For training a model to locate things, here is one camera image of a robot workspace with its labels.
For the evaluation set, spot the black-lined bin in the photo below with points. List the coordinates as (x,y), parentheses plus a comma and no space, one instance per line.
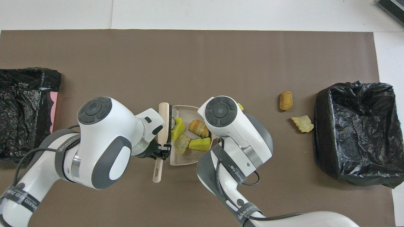
(22,113)
(356,135)

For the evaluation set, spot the right black-lined bin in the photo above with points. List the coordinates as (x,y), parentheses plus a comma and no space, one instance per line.
(22,113)

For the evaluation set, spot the brown table mat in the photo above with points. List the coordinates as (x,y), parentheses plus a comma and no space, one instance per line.
(202,63)

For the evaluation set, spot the pale chip scrap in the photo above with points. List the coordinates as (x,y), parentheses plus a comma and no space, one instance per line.
(303,123)

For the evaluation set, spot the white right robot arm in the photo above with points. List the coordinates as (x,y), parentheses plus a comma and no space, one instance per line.
(233,126)

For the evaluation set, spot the brown croquette scrap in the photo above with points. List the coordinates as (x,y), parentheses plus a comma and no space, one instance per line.
(286,101)

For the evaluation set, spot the beige plastic dustpan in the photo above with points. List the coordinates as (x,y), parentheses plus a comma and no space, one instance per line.
(183,113)

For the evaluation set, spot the beige hand brush black bristles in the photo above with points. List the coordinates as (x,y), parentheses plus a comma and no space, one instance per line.
(163,116)

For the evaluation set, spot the orange striped bread scrap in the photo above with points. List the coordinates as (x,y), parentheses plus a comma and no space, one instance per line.
(197,126)

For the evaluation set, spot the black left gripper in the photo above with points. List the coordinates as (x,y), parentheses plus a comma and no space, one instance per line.
(151,150)

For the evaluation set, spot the pale striped bread scrap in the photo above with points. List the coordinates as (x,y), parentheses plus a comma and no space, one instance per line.
(182,144)

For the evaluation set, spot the dark ribbed block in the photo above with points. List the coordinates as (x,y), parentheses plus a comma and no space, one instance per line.
(393,9)

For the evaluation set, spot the yellow green sponge scrap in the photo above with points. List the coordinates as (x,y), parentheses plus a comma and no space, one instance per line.
(200,144)

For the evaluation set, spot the small yellow sponge scrap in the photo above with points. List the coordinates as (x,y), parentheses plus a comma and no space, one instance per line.
(240,106)

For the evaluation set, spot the pink bin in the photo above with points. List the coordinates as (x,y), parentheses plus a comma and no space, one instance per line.
(54,104)

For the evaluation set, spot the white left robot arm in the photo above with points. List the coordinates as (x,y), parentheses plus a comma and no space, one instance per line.
(104,135)

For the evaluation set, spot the left black-lined bin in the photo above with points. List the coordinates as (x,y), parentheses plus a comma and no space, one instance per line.
(356,135)

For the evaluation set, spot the hooked yellow sponge scrap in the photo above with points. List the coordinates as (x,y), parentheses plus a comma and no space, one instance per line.
(178,129)

